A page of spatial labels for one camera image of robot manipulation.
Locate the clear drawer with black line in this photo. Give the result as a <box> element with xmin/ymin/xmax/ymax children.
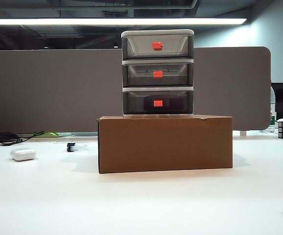
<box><xmin>123</xmin><ymin>64</ymin><xmax>193</xmax><ymax>87</ymax></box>

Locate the clear drawer, white inside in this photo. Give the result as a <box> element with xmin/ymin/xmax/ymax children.
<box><xmin>123</xmin><ymin>36</ymin><xmax>193</xmax><ymax>58</ymax></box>

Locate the brown cardboard box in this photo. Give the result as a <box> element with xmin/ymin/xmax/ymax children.
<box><xmin>96</xmin><ymin>114</ymin><xmax>234</xmax><ymax>174</ymax></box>

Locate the small black blue clip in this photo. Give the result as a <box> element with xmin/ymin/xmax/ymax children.
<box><xmin>66</xmin><ymin>142</ymin><xmax>88</xmax><ymax>152</ymax></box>

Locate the grey-brown desk partition panel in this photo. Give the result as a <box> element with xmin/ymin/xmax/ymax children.
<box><xmin>0</xmin><ymin>46</ymin><xmax>271</xmax><ymax>134</ymax></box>

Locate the long white ceiling light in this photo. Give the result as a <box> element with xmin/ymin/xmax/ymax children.
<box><xmin>0</xmin><ymin>17</ymin><xmax>247</xmax><ymax>26</ymax></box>

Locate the white earbud case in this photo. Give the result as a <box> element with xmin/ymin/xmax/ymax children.
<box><xmin>10</xmin><ymin>148</ymin><xmax>37</xmax><ymax>162</ymax></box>

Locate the clear bottle, green label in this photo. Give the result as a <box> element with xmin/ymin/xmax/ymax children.
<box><xmin>269</xmin><ymin>102</ymin><xmax>278</xmax><ymax>128</ymax></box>

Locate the black cable bundle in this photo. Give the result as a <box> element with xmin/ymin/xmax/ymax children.
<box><xmin>0</xmin><ymin>131</ymin><xmax>45</xmax><ymax>147</ymax></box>

